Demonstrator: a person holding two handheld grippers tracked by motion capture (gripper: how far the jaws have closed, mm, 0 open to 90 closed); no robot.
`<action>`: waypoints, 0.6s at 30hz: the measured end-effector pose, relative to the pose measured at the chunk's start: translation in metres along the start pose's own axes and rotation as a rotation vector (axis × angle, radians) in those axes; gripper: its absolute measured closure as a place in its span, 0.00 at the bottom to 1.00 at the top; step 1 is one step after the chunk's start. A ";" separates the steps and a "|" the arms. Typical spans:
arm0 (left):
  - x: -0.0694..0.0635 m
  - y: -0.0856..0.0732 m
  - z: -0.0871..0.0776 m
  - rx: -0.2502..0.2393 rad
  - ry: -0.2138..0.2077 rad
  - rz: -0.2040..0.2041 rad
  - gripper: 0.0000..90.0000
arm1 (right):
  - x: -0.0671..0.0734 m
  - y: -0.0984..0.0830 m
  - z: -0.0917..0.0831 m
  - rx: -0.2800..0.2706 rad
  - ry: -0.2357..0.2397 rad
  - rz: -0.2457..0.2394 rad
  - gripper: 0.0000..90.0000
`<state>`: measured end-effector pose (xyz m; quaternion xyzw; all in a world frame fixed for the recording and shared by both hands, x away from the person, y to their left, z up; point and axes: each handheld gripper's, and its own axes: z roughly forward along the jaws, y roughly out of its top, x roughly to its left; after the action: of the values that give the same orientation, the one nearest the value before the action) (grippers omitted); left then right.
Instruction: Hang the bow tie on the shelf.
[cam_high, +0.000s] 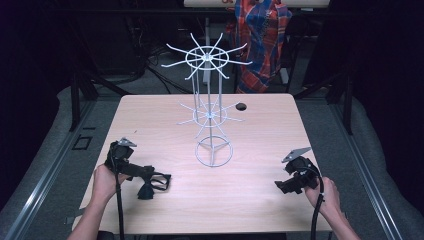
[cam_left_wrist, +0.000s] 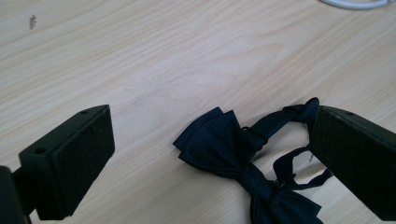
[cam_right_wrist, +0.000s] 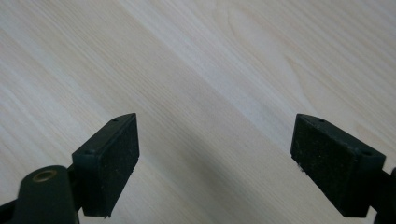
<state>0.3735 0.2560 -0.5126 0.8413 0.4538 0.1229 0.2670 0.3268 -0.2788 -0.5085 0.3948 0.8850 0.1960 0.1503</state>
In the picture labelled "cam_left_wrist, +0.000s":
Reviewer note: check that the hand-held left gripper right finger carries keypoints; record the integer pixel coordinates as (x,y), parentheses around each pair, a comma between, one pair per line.
(358,161)

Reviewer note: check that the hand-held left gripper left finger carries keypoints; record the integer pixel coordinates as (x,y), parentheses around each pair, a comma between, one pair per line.
(65,168)

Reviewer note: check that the dark navy bow tie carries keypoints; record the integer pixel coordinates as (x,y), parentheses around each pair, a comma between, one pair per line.
(218,146)

